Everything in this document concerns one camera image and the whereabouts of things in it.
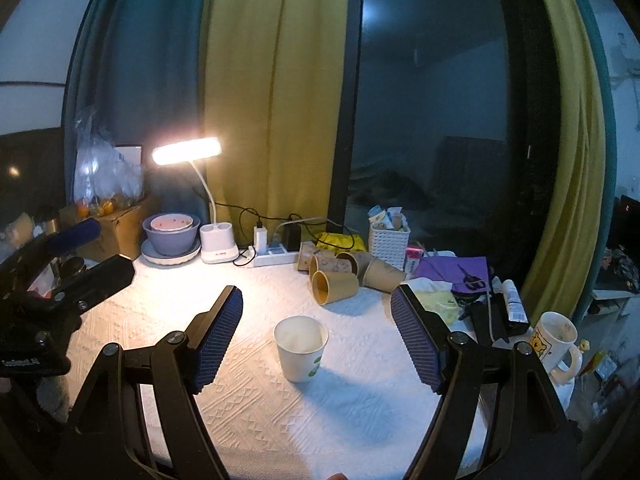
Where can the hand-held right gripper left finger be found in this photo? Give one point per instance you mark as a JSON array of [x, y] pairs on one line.
[[215, 345]]

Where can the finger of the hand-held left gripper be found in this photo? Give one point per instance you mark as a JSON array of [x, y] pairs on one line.
[[107, 272], [75, 237]]

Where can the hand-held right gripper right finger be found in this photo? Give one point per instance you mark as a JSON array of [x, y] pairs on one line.
[[417, 342]]

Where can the brown paper cup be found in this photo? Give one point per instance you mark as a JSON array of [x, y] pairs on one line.
[[354, 261], [336, 288], [382, 275], [325, 261], [302, 256]]

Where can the white paper cup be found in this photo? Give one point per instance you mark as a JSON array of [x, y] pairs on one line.
[[300, 350]]

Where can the cardboard box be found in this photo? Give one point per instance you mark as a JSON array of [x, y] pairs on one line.
[[120, 230]]

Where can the yellow tissue pack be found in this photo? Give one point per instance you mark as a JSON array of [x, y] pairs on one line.
[[437, 302]]

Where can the white plate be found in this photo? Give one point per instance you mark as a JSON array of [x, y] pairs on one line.
[[170, 258]]

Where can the clear plastic bag of oranges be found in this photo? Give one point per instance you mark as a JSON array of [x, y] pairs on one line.
[[105, 175]]

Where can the purple bowl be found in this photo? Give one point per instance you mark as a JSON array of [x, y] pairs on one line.
[[170, 241]]

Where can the purple cloth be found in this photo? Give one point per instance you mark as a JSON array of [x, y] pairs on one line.
[[450, 267]]

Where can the pink bowl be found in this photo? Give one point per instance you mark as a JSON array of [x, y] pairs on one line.
[[172, 222]]

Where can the black scissors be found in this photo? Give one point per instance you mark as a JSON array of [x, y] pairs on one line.
[[472, 281]]

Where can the small pink white box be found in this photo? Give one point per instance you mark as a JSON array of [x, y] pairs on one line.
[[414, 260]]

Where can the white textured tablecloth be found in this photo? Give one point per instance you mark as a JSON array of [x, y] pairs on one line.
[[350, 410]]

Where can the white woven basket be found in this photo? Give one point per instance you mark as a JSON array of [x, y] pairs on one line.
[[389, 247]]

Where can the white desk lamp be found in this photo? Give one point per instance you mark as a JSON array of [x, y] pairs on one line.
[[219, 245]]

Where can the white power strip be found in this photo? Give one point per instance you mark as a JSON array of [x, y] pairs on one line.
[[272, 258]]

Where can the white tube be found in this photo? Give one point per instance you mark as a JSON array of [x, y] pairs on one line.
[[514, 302]]

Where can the white charger plug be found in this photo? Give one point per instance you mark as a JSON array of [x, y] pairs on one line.
[[260, 237]]

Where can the yellow packet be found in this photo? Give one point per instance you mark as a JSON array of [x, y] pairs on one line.
[[342, 242]]

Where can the tubes in basket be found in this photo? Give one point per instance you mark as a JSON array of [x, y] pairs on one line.
[[387, 217]]

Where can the black charger plug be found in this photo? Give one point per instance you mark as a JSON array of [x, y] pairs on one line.
[[293, 237]]

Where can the white bear print mug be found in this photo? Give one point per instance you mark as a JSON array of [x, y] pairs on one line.
[[552, 342]]

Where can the teal curtain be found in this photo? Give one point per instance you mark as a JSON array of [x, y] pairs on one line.
[[130, 60]]

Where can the yellow curtain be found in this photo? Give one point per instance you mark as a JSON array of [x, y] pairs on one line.
[[275, 85], [570, 135]]

